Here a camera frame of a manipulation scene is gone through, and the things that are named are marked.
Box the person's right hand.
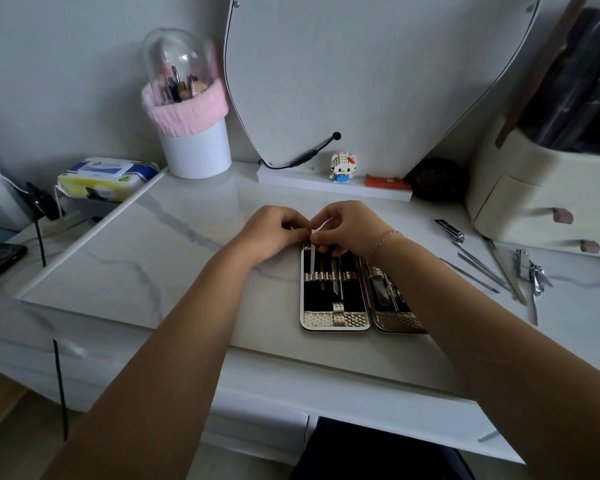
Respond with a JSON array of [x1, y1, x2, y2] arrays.
[[310, 200, 397, 259]]

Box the person's left hand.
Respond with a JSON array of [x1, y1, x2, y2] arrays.
[[234, 205, 312, 268]]

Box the person's left forearm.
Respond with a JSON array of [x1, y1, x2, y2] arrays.
[[42, 245, 260, 480]]

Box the person's right forearm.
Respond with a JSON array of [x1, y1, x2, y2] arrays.
[[372, 232, 600, 480]]

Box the white mirror base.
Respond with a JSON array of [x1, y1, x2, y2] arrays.
[[257, 162, 414, 202]]

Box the open gold manicure kit case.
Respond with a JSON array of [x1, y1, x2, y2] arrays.
[[299, 241, 429, 335]]

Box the white cat brick figure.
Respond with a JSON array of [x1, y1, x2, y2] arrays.
[[329, 152, 359, 184]]

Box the flat orange box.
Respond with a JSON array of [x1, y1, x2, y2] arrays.
[[364, 174, 413, 192]]

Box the large silver nail clipper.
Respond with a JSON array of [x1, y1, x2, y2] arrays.
[[434, 219, 466, 244]]

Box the white brush holder clear dome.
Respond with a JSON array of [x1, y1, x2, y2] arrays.
[[141, 28, 233, 180]]

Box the dark round case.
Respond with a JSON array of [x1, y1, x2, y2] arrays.
[[410, 157, 469, 203]]

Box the thin silver ear pick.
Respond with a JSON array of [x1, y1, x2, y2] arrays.
[[439, 258, 501, 295]]

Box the pink knitted band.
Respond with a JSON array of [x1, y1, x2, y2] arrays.
[[141, 79, 230, 139]]

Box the silver tweezers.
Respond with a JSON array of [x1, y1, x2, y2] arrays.
[[452, 242, 514, 294]]

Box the irregular frameless vanity mirror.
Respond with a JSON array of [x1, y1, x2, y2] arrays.
[[223, 0, 544, 171]]

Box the long silver nail file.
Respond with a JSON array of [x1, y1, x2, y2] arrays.
[[484, 237, 529, 306]]

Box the bunch of makeup brushes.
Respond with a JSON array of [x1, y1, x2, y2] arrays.
[[161, 64, 209, 104]]

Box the small silver nail clipper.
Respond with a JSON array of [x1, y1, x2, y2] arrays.
[[514, 248, 532, 282]]

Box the wet wipes pack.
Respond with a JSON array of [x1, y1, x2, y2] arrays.
[[56, 157, 160, 204]]

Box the silver cuticle nippers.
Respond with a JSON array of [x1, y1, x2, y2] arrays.
[[528, 262, 554, 327]]

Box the cream drawer organizer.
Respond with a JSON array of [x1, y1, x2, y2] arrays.
[[465, 114, 600, 261]]

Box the white power strip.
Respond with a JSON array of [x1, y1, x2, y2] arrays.
[[39, 210, 88, 239]]

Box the dark cosmetic packages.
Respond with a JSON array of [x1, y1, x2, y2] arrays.
[[519, 6, 600, 156]]

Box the thin pink bracelet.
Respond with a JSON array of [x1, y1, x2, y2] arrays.
[[371, 229, 404, 261]]

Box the black mirror power cable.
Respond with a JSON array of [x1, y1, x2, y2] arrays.
[[259, 132, 342, 171]]

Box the black charger cable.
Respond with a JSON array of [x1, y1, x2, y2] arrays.
[[25, 181, 61, 269]]

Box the black hanging cable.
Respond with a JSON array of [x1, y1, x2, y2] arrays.
[[52, 339, 70, 442]]

